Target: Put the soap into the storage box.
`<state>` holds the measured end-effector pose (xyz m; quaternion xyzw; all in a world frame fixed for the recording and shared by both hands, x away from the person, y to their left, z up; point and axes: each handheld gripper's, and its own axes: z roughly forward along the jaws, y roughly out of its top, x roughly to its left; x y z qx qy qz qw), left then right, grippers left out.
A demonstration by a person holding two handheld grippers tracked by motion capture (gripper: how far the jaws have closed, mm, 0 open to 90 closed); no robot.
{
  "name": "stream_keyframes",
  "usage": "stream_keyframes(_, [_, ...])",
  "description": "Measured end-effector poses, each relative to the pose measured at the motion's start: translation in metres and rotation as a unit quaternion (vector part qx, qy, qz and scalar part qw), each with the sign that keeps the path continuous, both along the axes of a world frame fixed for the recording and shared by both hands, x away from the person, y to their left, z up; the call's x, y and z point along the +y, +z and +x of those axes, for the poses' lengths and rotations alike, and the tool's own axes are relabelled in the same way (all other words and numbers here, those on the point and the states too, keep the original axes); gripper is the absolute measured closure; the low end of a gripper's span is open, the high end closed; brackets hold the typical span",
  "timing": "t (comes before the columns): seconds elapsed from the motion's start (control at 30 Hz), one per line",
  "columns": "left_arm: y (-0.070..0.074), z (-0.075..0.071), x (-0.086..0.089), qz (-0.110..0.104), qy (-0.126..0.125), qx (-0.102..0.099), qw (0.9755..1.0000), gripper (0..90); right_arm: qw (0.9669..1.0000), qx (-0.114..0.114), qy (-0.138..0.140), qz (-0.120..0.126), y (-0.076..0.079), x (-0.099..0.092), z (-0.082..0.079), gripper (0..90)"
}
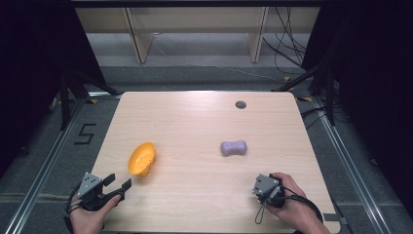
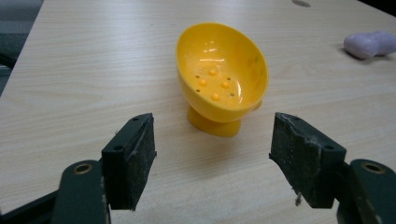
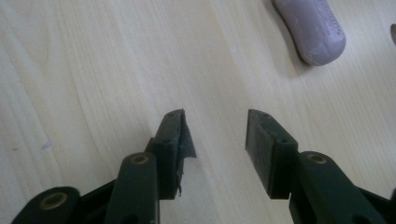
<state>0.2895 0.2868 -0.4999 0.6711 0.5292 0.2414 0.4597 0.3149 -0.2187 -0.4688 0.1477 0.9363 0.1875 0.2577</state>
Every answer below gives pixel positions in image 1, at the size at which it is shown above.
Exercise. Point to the person's right hand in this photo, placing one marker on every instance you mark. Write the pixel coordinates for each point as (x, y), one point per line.
(297, 211)

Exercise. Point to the dark curtain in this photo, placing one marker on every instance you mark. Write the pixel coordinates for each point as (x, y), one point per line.
(373, 81)
(35, 65)

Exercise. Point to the orange perforated soap dish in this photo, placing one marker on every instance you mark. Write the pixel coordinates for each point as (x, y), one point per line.
(141, 159)

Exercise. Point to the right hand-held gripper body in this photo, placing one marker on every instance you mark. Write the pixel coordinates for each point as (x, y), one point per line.
(269, 190)

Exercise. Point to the black metal stand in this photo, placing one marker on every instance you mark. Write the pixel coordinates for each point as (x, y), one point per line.
(66, 97)
(329, 94)

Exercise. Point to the grey round table grommet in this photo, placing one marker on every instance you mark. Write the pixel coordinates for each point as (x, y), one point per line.
(240, 104)

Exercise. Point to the grey table bracket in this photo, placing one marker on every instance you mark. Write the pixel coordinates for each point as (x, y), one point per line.
(334, 218)

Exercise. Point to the purple bone-shaped soap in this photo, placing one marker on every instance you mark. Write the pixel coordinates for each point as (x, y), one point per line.
(233, 148)

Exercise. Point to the aluminium floor rail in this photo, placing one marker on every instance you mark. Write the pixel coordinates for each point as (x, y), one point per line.
(48, 162)
(350, 165)

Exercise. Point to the person's left hand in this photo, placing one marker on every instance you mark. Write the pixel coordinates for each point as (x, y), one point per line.
(87, 222)

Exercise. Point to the beige wooden furniture leg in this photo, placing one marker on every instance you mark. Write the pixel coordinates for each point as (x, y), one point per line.
(138, 35)
(258, 35)

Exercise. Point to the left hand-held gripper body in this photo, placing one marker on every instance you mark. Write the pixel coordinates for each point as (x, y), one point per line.
(92, 191)

